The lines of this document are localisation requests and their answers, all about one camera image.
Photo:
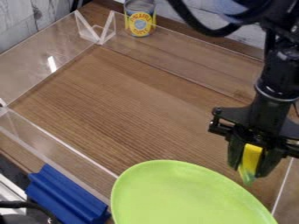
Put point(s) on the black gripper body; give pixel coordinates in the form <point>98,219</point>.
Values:
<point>260,123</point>

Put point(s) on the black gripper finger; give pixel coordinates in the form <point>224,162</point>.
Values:
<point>234,151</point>
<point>271,157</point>

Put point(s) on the yellow banana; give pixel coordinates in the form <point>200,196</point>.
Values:
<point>247,167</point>

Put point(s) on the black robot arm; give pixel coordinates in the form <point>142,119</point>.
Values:
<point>277,18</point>

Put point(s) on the green plate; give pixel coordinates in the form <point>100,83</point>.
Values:
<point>172,192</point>

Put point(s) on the blue plastic block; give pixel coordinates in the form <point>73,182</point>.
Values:
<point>72,204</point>

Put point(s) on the yellow labelled tin can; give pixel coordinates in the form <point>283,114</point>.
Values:
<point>140,17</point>

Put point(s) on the clear acrylic wall panels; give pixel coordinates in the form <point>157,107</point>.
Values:
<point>94,108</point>

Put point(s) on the clear acrylic corner bracket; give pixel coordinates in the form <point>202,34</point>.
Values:
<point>94,33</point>

